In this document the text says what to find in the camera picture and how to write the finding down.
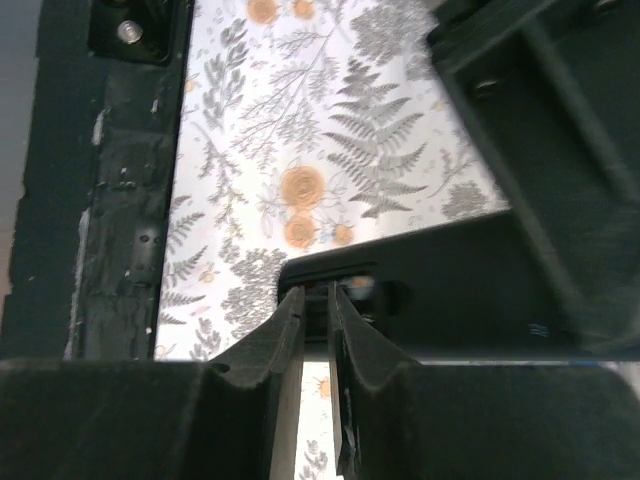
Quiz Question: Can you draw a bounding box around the black tv remote control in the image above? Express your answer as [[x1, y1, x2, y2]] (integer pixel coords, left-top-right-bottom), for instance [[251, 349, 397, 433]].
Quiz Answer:
[[277, 207, 586, 359]]

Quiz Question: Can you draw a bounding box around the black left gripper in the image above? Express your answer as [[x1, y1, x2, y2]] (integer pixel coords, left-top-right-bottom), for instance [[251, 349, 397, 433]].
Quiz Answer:
[[427, 1, 639, 350]]

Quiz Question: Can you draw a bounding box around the floral table mat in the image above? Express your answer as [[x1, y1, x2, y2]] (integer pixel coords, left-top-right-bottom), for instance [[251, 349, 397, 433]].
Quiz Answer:
[[154, 0, 511, 480]]

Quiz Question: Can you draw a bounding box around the dark blue AAA battery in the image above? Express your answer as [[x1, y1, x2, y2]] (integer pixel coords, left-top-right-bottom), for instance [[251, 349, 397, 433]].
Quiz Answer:
[[305, 276, 375, 323]]

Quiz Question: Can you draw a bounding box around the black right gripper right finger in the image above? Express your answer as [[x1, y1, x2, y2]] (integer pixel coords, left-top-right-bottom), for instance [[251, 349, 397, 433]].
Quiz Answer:
[[328, 286, 639, 479]]

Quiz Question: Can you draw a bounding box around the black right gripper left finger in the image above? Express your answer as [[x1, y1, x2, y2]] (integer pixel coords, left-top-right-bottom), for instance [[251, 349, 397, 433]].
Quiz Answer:
[[1, 287, 305, 479]]

